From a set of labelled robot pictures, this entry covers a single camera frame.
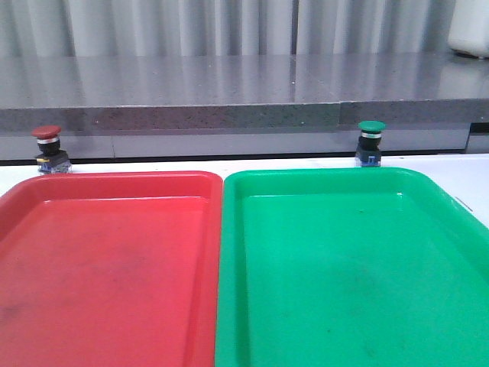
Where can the green mushroom push button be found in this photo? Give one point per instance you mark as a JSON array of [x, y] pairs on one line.
[[368, 153]]

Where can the red mushroom push button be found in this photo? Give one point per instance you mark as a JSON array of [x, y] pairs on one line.
[[52, 159]]

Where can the grey speckled stone counter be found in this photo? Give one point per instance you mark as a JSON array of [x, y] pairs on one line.
[[90, 95]]

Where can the green plastic tray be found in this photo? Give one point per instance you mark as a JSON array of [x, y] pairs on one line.
[[349, 267]]

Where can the red plastic tray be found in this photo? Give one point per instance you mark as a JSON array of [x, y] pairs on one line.
[[116, 269]]

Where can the white container on counter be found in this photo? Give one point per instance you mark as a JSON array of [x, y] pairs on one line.
[[468, 32]]

